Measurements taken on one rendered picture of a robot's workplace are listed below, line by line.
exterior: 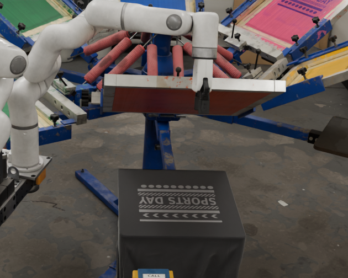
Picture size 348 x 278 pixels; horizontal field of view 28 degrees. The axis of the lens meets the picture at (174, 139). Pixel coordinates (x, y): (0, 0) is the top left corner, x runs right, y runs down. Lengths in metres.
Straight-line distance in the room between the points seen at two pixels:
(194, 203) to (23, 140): 0.70
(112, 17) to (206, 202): 0.88
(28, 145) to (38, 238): 1.75
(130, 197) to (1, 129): 0.88
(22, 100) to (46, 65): 0.14
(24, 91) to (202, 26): 0.64
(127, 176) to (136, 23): 0.89
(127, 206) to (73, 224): 1.64
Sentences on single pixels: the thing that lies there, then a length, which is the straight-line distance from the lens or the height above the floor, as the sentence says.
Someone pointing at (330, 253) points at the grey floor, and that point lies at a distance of 4.21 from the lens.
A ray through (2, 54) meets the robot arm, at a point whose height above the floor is 1.70.
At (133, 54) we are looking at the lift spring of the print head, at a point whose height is 1.20.
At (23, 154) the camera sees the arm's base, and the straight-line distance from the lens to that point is 2.41.
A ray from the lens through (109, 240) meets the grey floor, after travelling 4.07.
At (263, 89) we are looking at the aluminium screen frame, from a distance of 2.25.
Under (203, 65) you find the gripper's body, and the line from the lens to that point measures 2.03.
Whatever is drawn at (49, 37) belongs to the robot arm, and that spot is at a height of 1.64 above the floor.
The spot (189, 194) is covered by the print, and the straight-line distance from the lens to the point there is 2.69.
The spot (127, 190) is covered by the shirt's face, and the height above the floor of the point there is 0.95.
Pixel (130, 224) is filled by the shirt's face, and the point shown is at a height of 0.95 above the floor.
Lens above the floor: 2.31
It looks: 26 degrees down
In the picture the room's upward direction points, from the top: 5 degrees clockwise
